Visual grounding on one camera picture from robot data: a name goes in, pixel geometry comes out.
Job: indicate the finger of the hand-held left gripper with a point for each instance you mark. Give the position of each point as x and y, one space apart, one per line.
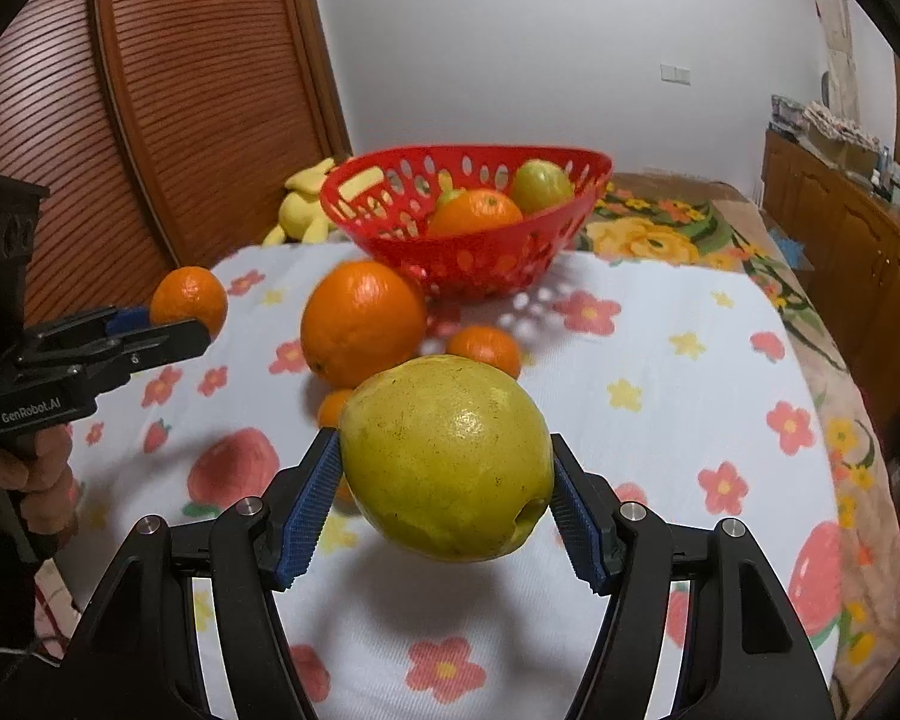
165 341
131 319

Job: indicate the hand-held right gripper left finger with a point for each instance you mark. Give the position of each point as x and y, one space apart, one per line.
311 517

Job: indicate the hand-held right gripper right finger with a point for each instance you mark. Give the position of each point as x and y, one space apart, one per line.
574 517

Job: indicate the medium tangerine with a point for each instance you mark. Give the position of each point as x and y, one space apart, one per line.
485 349
189 300

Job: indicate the yellow pear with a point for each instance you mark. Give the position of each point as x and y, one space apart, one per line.
446 457

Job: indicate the red perforated plastic basket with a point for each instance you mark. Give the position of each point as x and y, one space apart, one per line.
480 270

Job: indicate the small green round fruit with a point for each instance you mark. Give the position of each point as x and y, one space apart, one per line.
450 199

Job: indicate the large orange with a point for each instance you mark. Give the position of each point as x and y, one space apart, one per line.
364 322
474 214

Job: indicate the greenish striped pear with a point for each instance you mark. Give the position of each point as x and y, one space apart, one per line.
541 184

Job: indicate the person's left forearm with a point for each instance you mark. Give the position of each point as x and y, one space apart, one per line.
0 585

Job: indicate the person's left hand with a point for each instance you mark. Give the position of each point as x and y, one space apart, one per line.
45 472

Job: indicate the small tangerine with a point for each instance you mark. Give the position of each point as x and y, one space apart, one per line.
343 489
334 406

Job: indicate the white floral strawberry tablecloth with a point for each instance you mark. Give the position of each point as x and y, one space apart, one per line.
645 427

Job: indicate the yellow plush toy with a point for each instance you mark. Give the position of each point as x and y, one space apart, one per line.
304 214

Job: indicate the brown louvered wooden wardrobe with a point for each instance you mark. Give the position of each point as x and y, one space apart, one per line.
195 90

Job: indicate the floral bed blanket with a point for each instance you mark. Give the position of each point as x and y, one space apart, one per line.
645 240

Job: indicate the blue cloth scrap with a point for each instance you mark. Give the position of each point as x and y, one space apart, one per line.
791 251

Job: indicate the brown wooden sideboard cabinet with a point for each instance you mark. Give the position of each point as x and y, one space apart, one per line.
855 255

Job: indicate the cardboard box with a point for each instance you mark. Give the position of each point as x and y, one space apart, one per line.
840 154

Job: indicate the glass jar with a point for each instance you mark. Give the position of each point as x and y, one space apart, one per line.
787 112

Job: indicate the floral folded cloth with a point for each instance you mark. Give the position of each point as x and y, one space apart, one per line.
840 120

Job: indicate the pale patterned curtain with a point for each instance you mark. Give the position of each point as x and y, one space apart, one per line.
836 52

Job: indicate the white wall socket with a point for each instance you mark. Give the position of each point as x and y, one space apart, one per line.
676 73

